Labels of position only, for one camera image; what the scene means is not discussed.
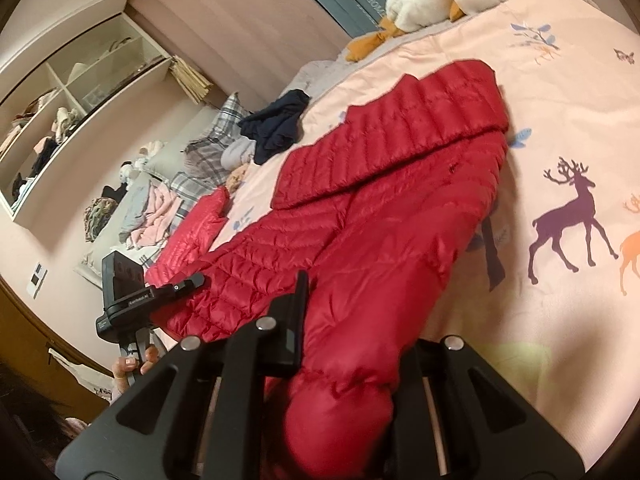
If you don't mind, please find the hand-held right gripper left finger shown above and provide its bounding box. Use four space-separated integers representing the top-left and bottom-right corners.
56 270 311 480

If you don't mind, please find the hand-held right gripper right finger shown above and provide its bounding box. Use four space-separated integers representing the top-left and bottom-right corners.
390 335 586 480

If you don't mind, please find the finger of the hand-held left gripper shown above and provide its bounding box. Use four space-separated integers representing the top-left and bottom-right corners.
145 274 206 302

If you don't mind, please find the red puffer jacket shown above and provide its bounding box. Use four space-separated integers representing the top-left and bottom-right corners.
150 59 511 480

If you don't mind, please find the person's left hand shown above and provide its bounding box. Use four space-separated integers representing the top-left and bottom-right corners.
113 349 162 391

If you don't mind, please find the camouflage print cloth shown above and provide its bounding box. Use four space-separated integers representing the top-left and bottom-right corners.
82 199 118 243

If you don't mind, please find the pale pink cloth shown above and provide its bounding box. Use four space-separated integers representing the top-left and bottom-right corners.
127 182 183 251

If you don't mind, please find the grey blue cloth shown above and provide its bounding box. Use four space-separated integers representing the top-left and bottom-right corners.
117 187 153 243

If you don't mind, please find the black and white plush toy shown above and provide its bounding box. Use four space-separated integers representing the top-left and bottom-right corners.
120 160 151 182

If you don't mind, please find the black cloth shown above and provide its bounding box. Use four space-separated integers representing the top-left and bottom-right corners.
12 137 61 196

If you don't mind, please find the light grey cloth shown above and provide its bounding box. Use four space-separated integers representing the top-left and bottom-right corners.
221 137 258 171

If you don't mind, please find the cream folded cloth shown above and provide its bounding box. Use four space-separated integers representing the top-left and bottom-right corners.
52 106 81 143

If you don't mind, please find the navy blue cloth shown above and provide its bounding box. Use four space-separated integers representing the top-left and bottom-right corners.
239 89 311 165

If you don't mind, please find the pink curtain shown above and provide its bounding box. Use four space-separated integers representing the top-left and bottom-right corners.
125 0 361 111

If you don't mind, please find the pink deer print blanket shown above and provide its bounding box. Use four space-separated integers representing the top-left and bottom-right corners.
215 0 640 476

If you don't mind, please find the white wall switch panel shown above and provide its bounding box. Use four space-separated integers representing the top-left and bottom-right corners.
27 261 48 291

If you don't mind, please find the white wall shelf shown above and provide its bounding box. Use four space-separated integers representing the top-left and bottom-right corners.
0 10 173 226

